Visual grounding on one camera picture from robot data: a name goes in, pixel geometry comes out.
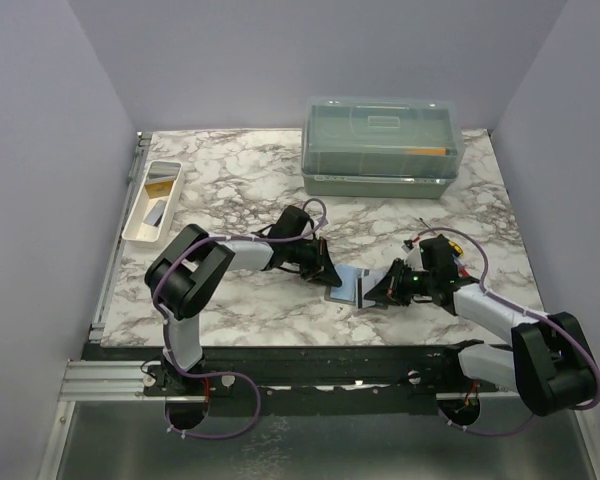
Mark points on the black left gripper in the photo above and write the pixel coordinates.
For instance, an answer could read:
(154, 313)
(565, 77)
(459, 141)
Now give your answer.
(321, 269)

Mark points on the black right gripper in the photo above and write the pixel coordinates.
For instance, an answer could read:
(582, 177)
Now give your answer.
(385, 291)

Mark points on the grey leather card holder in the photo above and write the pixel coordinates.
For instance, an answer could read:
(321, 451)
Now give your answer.
(364, 285)

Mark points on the light blue credit card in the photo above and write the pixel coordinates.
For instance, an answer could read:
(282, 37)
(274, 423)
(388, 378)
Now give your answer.
(347, 291)

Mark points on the grey credit card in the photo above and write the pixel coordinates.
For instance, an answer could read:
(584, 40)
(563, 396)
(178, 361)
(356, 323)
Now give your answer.
(155, 214)

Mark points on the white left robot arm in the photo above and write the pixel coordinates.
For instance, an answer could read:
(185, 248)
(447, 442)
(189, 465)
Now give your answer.
(185, 276)

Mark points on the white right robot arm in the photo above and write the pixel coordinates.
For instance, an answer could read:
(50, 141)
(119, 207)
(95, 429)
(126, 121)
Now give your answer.
(546, 359)

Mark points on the white plastic card tray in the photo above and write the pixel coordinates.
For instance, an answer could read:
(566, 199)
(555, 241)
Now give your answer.
(136, 232)

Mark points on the yellow blue tool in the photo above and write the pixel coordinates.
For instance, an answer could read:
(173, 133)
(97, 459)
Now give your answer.
(457, 250)

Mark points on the clear lidded storage box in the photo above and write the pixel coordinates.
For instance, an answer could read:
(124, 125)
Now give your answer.
(380, 148)

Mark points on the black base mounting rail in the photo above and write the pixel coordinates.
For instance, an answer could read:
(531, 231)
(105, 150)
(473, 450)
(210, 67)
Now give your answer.
(303, 381)

